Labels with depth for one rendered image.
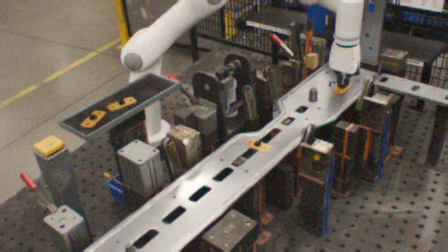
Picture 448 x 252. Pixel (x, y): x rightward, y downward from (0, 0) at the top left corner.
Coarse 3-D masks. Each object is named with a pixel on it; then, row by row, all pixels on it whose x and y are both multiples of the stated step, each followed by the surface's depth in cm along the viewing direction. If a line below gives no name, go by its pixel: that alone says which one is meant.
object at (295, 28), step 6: (294, 24) 171; (294, 30) 171; (300, 30) 170; (294, 36) 172; (300, 36) 175; (294, 42) 174; (300, 42) 176; (294, 48) 175; (300, 48) 177; (294, 54) 176; (300, 54) 178
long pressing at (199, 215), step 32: (288, 96) 170; (320, 96) 168; (352, 96) 167; (288, 128) 152; (224, 160) 140; (256, 160) 139; (160, 192) 129; (192, 192) 129; (224, 192) 128; (128, 224) 120; (160, 224) 119; (192, 224) 119
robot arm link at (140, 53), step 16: (192, 0) 155; (208, 0) 150; (224, 0) 151; (176, 16) 161; (192, 16) 160; (208, 16) 158; (144, 32) 166; (160, 32) 165; (176, 32) 165; (128, 48) 166; (144, 48) 165; (160, 48) 167; (128, 64) 167; (144, 64) 167
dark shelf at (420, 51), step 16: (256, 16) 231; (272, 16) 230; (288, 16) 229; (304, 16) 228; (288, 32) 215; (304, 32) 211; (384, 32) 206; (384, 48) 192; (400, 48) 191; (416, 48) 190; (432, 48) 190; (416, 64) 183
